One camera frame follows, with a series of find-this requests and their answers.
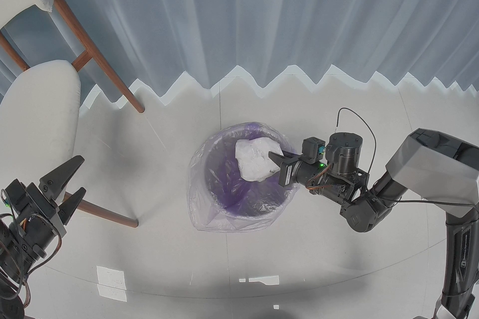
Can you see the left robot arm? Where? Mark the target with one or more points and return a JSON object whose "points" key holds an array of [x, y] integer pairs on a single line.
{"points": [[9, 250]]}

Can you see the white trash bin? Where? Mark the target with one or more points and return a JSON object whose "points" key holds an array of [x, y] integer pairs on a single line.
{"points": [[254, 213]]}

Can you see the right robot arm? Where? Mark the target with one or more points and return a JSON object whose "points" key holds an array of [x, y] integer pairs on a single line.
{"points": [[430, 164]]}

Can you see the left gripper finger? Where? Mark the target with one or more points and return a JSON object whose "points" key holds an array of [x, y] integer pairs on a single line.
{"points": [[69, 207], [56, 181]]}

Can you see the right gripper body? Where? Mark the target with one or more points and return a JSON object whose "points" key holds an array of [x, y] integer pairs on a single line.
{"points": [[303, 173]]}

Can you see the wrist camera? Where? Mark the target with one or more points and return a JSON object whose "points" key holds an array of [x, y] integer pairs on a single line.
{"points": [[17, 196], [312, 147]]}

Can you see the white paper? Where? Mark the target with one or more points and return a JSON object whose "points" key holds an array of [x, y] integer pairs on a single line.
{"points": [[254, 160]]}

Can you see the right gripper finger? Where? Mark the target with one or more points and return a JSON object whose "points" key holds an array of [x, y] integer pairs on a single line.
{"points": [[292, 153], [281, 159]]}

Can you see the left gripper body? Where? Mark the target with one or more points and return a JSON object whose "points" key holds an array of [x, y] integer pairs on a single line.
{"points": [[41, 224]]}

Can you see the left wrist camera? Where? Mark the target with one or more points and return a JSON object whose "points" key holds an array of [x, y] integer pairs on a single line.
{"points": [[17, 196]]}

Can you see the white cushioned wooden chair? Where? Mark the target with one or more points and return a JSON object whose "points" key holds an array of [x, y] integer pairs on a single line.
{"points": [[41, 93]]}

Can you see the purple plastic bag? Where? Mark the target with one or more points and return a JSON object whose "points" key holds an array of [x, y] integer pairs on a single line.
{"points": [[232, 194]]}

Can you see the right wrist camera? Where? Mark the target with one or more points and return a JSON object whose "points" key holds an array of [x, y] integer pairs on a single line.
{"points": [[312, 147]]}

